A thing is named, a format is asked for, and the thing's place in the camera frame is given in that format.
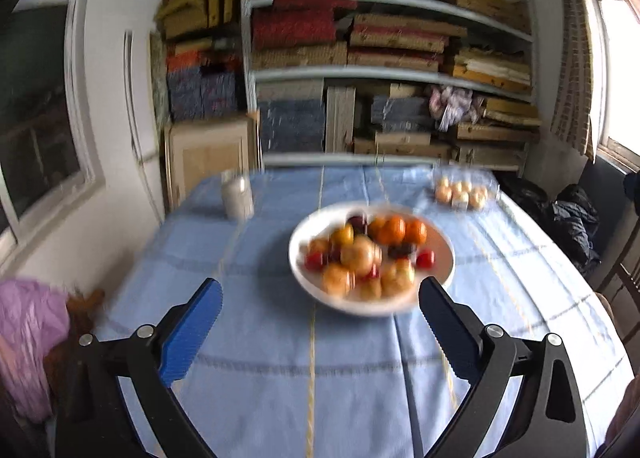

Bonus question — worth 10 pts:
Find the small yellow loquat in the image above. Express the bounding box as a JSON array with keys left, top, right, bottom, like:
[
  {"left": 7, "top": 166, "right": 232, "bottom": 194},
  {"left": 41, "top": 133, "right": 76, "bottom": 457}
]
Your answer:
[{"left": 357, "top": 278, "right": 383, "bottom": 302}]

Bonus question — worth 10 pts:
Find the orange mandarin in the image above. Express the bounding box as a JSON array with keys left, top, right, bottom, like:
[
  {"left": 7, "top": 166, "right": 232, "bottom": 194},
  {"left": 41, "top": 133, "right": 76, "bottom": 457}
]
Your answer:
[
  {"left": 376, "top": 215, "right": 407, "bottom": 245},
  {"left": 404, "top": 218, "right": 428, "bottom": 245}
]

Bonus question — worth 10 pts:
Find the yellow orange apricot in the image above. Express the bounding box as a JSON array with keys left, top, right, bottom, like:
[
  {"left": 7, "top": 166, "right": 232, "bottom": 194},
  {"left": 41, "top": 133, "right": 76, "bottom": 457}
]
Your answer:
[{"left": 321, "top": 263, "right": 355, "bottom": 297}]

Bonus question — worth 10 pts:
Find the dark red plum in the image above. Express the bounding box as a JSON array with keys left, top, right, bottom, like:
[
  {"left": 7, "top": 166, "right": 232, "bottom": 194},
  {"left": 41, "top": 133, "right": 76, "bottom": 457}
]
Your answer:
[{"left": 347, "top": 214, "right": 368, "bottom": 236}]

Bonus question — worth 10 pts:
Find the yellow orange tomato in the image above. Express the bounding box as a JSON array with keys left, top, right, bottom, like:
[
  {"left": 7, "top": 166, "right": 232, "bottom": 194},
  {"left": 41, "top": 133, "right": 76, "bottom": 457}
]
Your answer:
[{"left": 330, "top": 224, "right": 355, "bottom": 248}]

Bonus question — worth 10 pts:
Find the speckled yellow apricot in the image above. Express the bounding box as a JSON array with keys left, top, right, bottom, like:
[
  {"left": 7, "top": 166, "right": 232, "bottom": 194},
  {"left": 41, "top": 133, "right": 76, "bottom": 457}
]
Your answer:
[{"left": 308, "top": 238, "right": 331, "bottom": 254}]

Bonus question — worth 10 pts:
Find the operator hand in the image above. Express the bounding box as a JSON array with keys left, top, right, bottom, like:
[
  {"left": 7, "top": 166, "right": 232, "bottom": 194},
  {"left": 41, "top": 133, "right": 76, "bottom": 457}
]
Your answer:
[{"left": 605, "top": 376, "right": 640, "bottom": 445}]

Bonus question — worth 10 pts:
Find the white ceramic plate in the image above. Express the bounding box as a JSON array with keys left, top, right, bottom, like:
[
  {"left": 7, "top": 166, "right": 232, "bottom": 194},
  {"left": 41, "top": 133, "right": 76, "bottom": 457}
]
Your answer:
[{"left": 288, "top": 202, "right": 456, "bottom": 317}]

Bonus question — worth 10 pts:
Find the white drink can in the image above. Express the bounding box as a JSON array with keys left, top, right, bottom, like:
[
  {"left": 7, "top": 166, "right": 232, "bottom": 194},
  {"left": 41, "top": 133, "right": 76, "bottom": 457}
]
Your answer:
[{"left": 221, "top": 170, "right": 254, "bottom": 222}]

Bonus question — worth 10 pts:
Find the purple cloth on chair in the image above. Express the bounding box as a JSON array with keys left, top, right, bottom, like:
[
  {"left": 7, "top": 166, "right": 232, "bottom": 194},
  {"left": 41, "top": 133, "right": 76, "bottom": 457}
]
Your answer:
[{"left": 1, "top": 279, "right": 70, "bottom": 423}]

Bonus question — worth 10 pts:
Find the dark jacket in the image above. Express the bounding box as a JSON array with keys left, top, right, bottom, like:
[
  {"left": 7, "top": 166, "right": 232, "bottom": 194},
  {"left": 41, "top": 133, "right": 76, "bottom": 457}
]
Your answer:
[{"left": 499, "top": 177, "right": 604, "bottom": 276}]

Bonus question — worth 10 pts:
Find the wooden chair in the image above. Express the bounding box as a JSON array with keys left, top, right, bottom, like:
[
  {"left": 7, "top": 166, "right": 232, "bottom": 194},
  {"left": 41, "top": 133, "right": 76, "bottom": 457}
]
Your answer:
[{"left": 596, "top": 230, "right": 639, "bottom": 346}]

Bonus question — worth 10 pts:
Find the framed picture board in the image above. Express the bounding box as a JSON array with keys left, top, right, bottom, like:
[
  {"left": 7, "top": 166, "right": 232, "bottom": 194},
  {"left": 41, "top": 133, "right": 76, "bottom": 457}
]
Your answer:
[{"left": 164, "top": 111, "right": 262, "bottom": 210}]

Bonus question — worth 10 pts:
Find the pink plastic bag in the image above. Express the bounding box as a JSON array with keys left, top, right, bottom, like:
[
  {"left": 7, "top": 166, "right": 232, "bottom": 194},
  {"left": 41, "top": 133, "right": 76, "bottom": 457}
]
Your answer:
[{"left": 428, "top": 86, "right": 485, "bottom": 132}]

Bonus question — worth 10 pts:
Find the metal storage shelf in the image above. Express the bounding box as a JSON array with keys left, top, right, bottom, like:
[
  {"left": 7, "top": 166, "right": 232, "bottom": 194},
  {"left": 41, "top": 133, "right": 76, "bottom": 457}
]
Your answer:
[{"left": 241, "top": 0, "right": 540, "bottom": 172}]

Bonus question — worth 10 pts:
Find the window frame left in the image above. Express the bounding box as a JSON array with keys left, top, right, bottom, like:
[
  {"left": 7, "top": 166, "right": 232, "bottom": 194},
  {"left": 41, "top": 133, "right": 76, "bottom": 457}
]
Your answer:
[{"left": 1, "top": 0, "right": 104, "bottom": 265}]

